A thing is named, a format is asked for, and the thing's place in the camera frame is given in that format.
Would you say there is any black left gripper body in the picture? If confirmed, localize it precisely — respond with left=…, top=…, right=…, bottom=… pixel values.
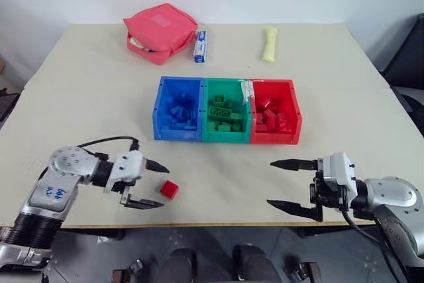
left=111, top=178, right=139, bottom=207

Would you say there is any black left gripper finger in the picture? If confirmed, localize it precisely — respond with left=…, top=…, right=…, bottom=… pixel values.
left=127, top=198, right=166, bottom=210
left=144, top=159, right=171, bottom=174

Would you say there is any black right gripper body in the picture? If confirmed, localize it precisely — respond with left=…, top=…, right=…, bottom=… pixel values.
left=309, top=158, right=348, bottom=223

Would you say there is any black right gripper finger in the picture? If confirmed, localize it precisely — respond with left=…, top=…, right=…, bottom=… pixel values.
left=270, top=158, right=318, bottom=172
left=266, top=199, right=315, bottom=221

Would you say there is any red toy brick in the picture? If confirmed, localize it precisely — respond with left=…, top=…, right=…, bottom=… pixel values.
left=159, top=180, right=180, bottom=200

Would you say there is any pile of red toy bricks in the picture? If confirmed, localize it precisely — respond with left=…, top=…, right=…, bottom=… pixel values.
left=253, top=96, right=293, bottom=134

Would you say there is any red plastic bin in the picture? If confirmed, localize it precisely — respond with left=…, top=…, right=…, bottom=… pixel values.
left=248, top=78, right=304, bottom=146

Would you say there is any pile of blue toy bricks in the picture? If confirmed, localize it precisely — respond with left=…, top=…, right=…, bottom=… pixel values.
left=161, top=92, right=199, bottom=131

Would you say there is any blue plastic bin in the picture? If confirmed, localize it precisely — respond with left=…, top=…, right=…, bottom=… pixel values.
left=152, top=76, right=205, bottom=142

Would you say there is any dark rounded shape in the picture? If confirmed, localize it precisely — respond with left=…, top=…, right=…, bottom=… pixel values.
left=232, top=244, right=283, bottom=283
left=164, top=247, right=199, bottom=283

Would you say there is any large green toy brick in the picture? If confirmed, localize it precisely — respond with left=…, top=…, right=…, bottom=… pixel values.
left=207, top=105, right=233, bottom=121

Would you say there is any green plastic bin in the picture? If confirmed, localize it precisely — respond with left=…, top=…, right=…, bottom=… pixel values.
left=200, top=77, right=253, bottom=143

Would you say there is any white tape strip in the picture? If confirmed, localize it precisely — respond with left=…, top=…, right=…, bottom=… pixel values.
left=238, top=78, right=255, bottom=103

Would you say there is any pale yellow bone toy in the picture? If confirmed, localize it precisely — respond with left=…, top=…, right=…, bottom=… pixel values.
left=261, top=26, right=279, bottom=63

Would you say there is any blue and white tube box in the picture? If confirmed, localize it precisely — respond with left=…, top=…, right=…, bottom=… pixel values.
left=192, top=28, right=209, bottom=64

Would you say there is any pink fabric pouch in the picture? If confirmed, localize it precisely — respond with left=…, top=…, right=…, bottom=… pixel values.
left=123, top=3, right=199, bottom=66

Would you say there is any black crate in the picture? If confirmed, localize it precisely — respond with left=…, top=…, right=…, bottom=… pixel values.
left=0, top=87, right=21, bottom=122

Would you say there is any black chair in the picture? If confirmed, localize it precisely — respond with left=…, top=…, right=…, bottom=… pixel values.
left=366, top=13, right=424, bottom=164

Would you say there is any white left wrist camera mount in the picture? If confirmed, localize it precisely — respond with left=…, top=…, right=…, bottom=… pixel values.
left=103, top=150, right=147, bottom=194

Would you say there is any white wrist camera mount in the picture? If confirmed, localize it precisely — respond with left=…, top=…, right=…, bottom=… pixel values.
left=322, top=152, right=358, bottom=195
left=103, top=150, right=147, bottom=194

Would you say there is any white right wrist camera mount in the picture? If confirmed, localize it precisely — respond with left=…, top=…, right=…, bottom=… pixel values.
left=322, top=152, right=358, bottom=195

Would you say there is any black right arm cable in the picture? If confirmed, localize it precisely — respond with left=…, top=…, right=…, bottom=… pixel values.
left=340, top=207, right=410, bottom=283

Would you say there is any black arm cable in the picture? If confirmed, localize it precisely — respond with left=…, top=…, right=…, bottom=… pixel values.
left=340, top=207, right=410, bottom=283
left=77, top=135, right=140, bottom=152

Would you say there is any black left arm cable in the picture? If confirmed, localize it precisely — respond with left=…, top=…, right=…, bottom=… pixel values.
left=77, top=135, right=140, bottom=152

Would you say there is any dark metal foot bracket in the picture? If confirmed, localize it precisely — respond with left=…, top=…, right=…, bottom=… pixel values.
left=111, top=258, right=144, bottom=283
left=292, top=260, right=321, bottom=283

